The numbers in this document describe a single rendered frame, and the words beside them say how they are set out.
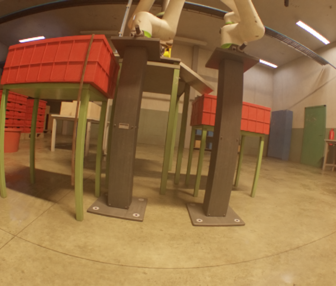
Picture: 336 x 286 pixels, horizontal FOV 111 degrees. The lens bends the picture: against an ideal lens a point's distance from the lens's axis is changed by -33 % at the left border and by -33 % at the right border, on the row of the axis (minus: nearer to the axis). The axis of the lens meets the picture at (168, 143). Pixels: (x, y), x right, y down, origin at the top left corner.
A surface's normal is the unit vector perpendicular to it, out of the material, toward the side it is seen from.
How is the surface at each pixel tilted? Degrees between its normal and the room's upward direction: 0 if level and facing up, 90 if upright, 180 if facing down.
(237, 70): 90
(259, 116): 90
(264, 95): 90
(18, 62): 90
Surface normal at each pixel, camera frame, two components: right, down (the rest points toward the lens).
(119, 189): 0.03, 0.05
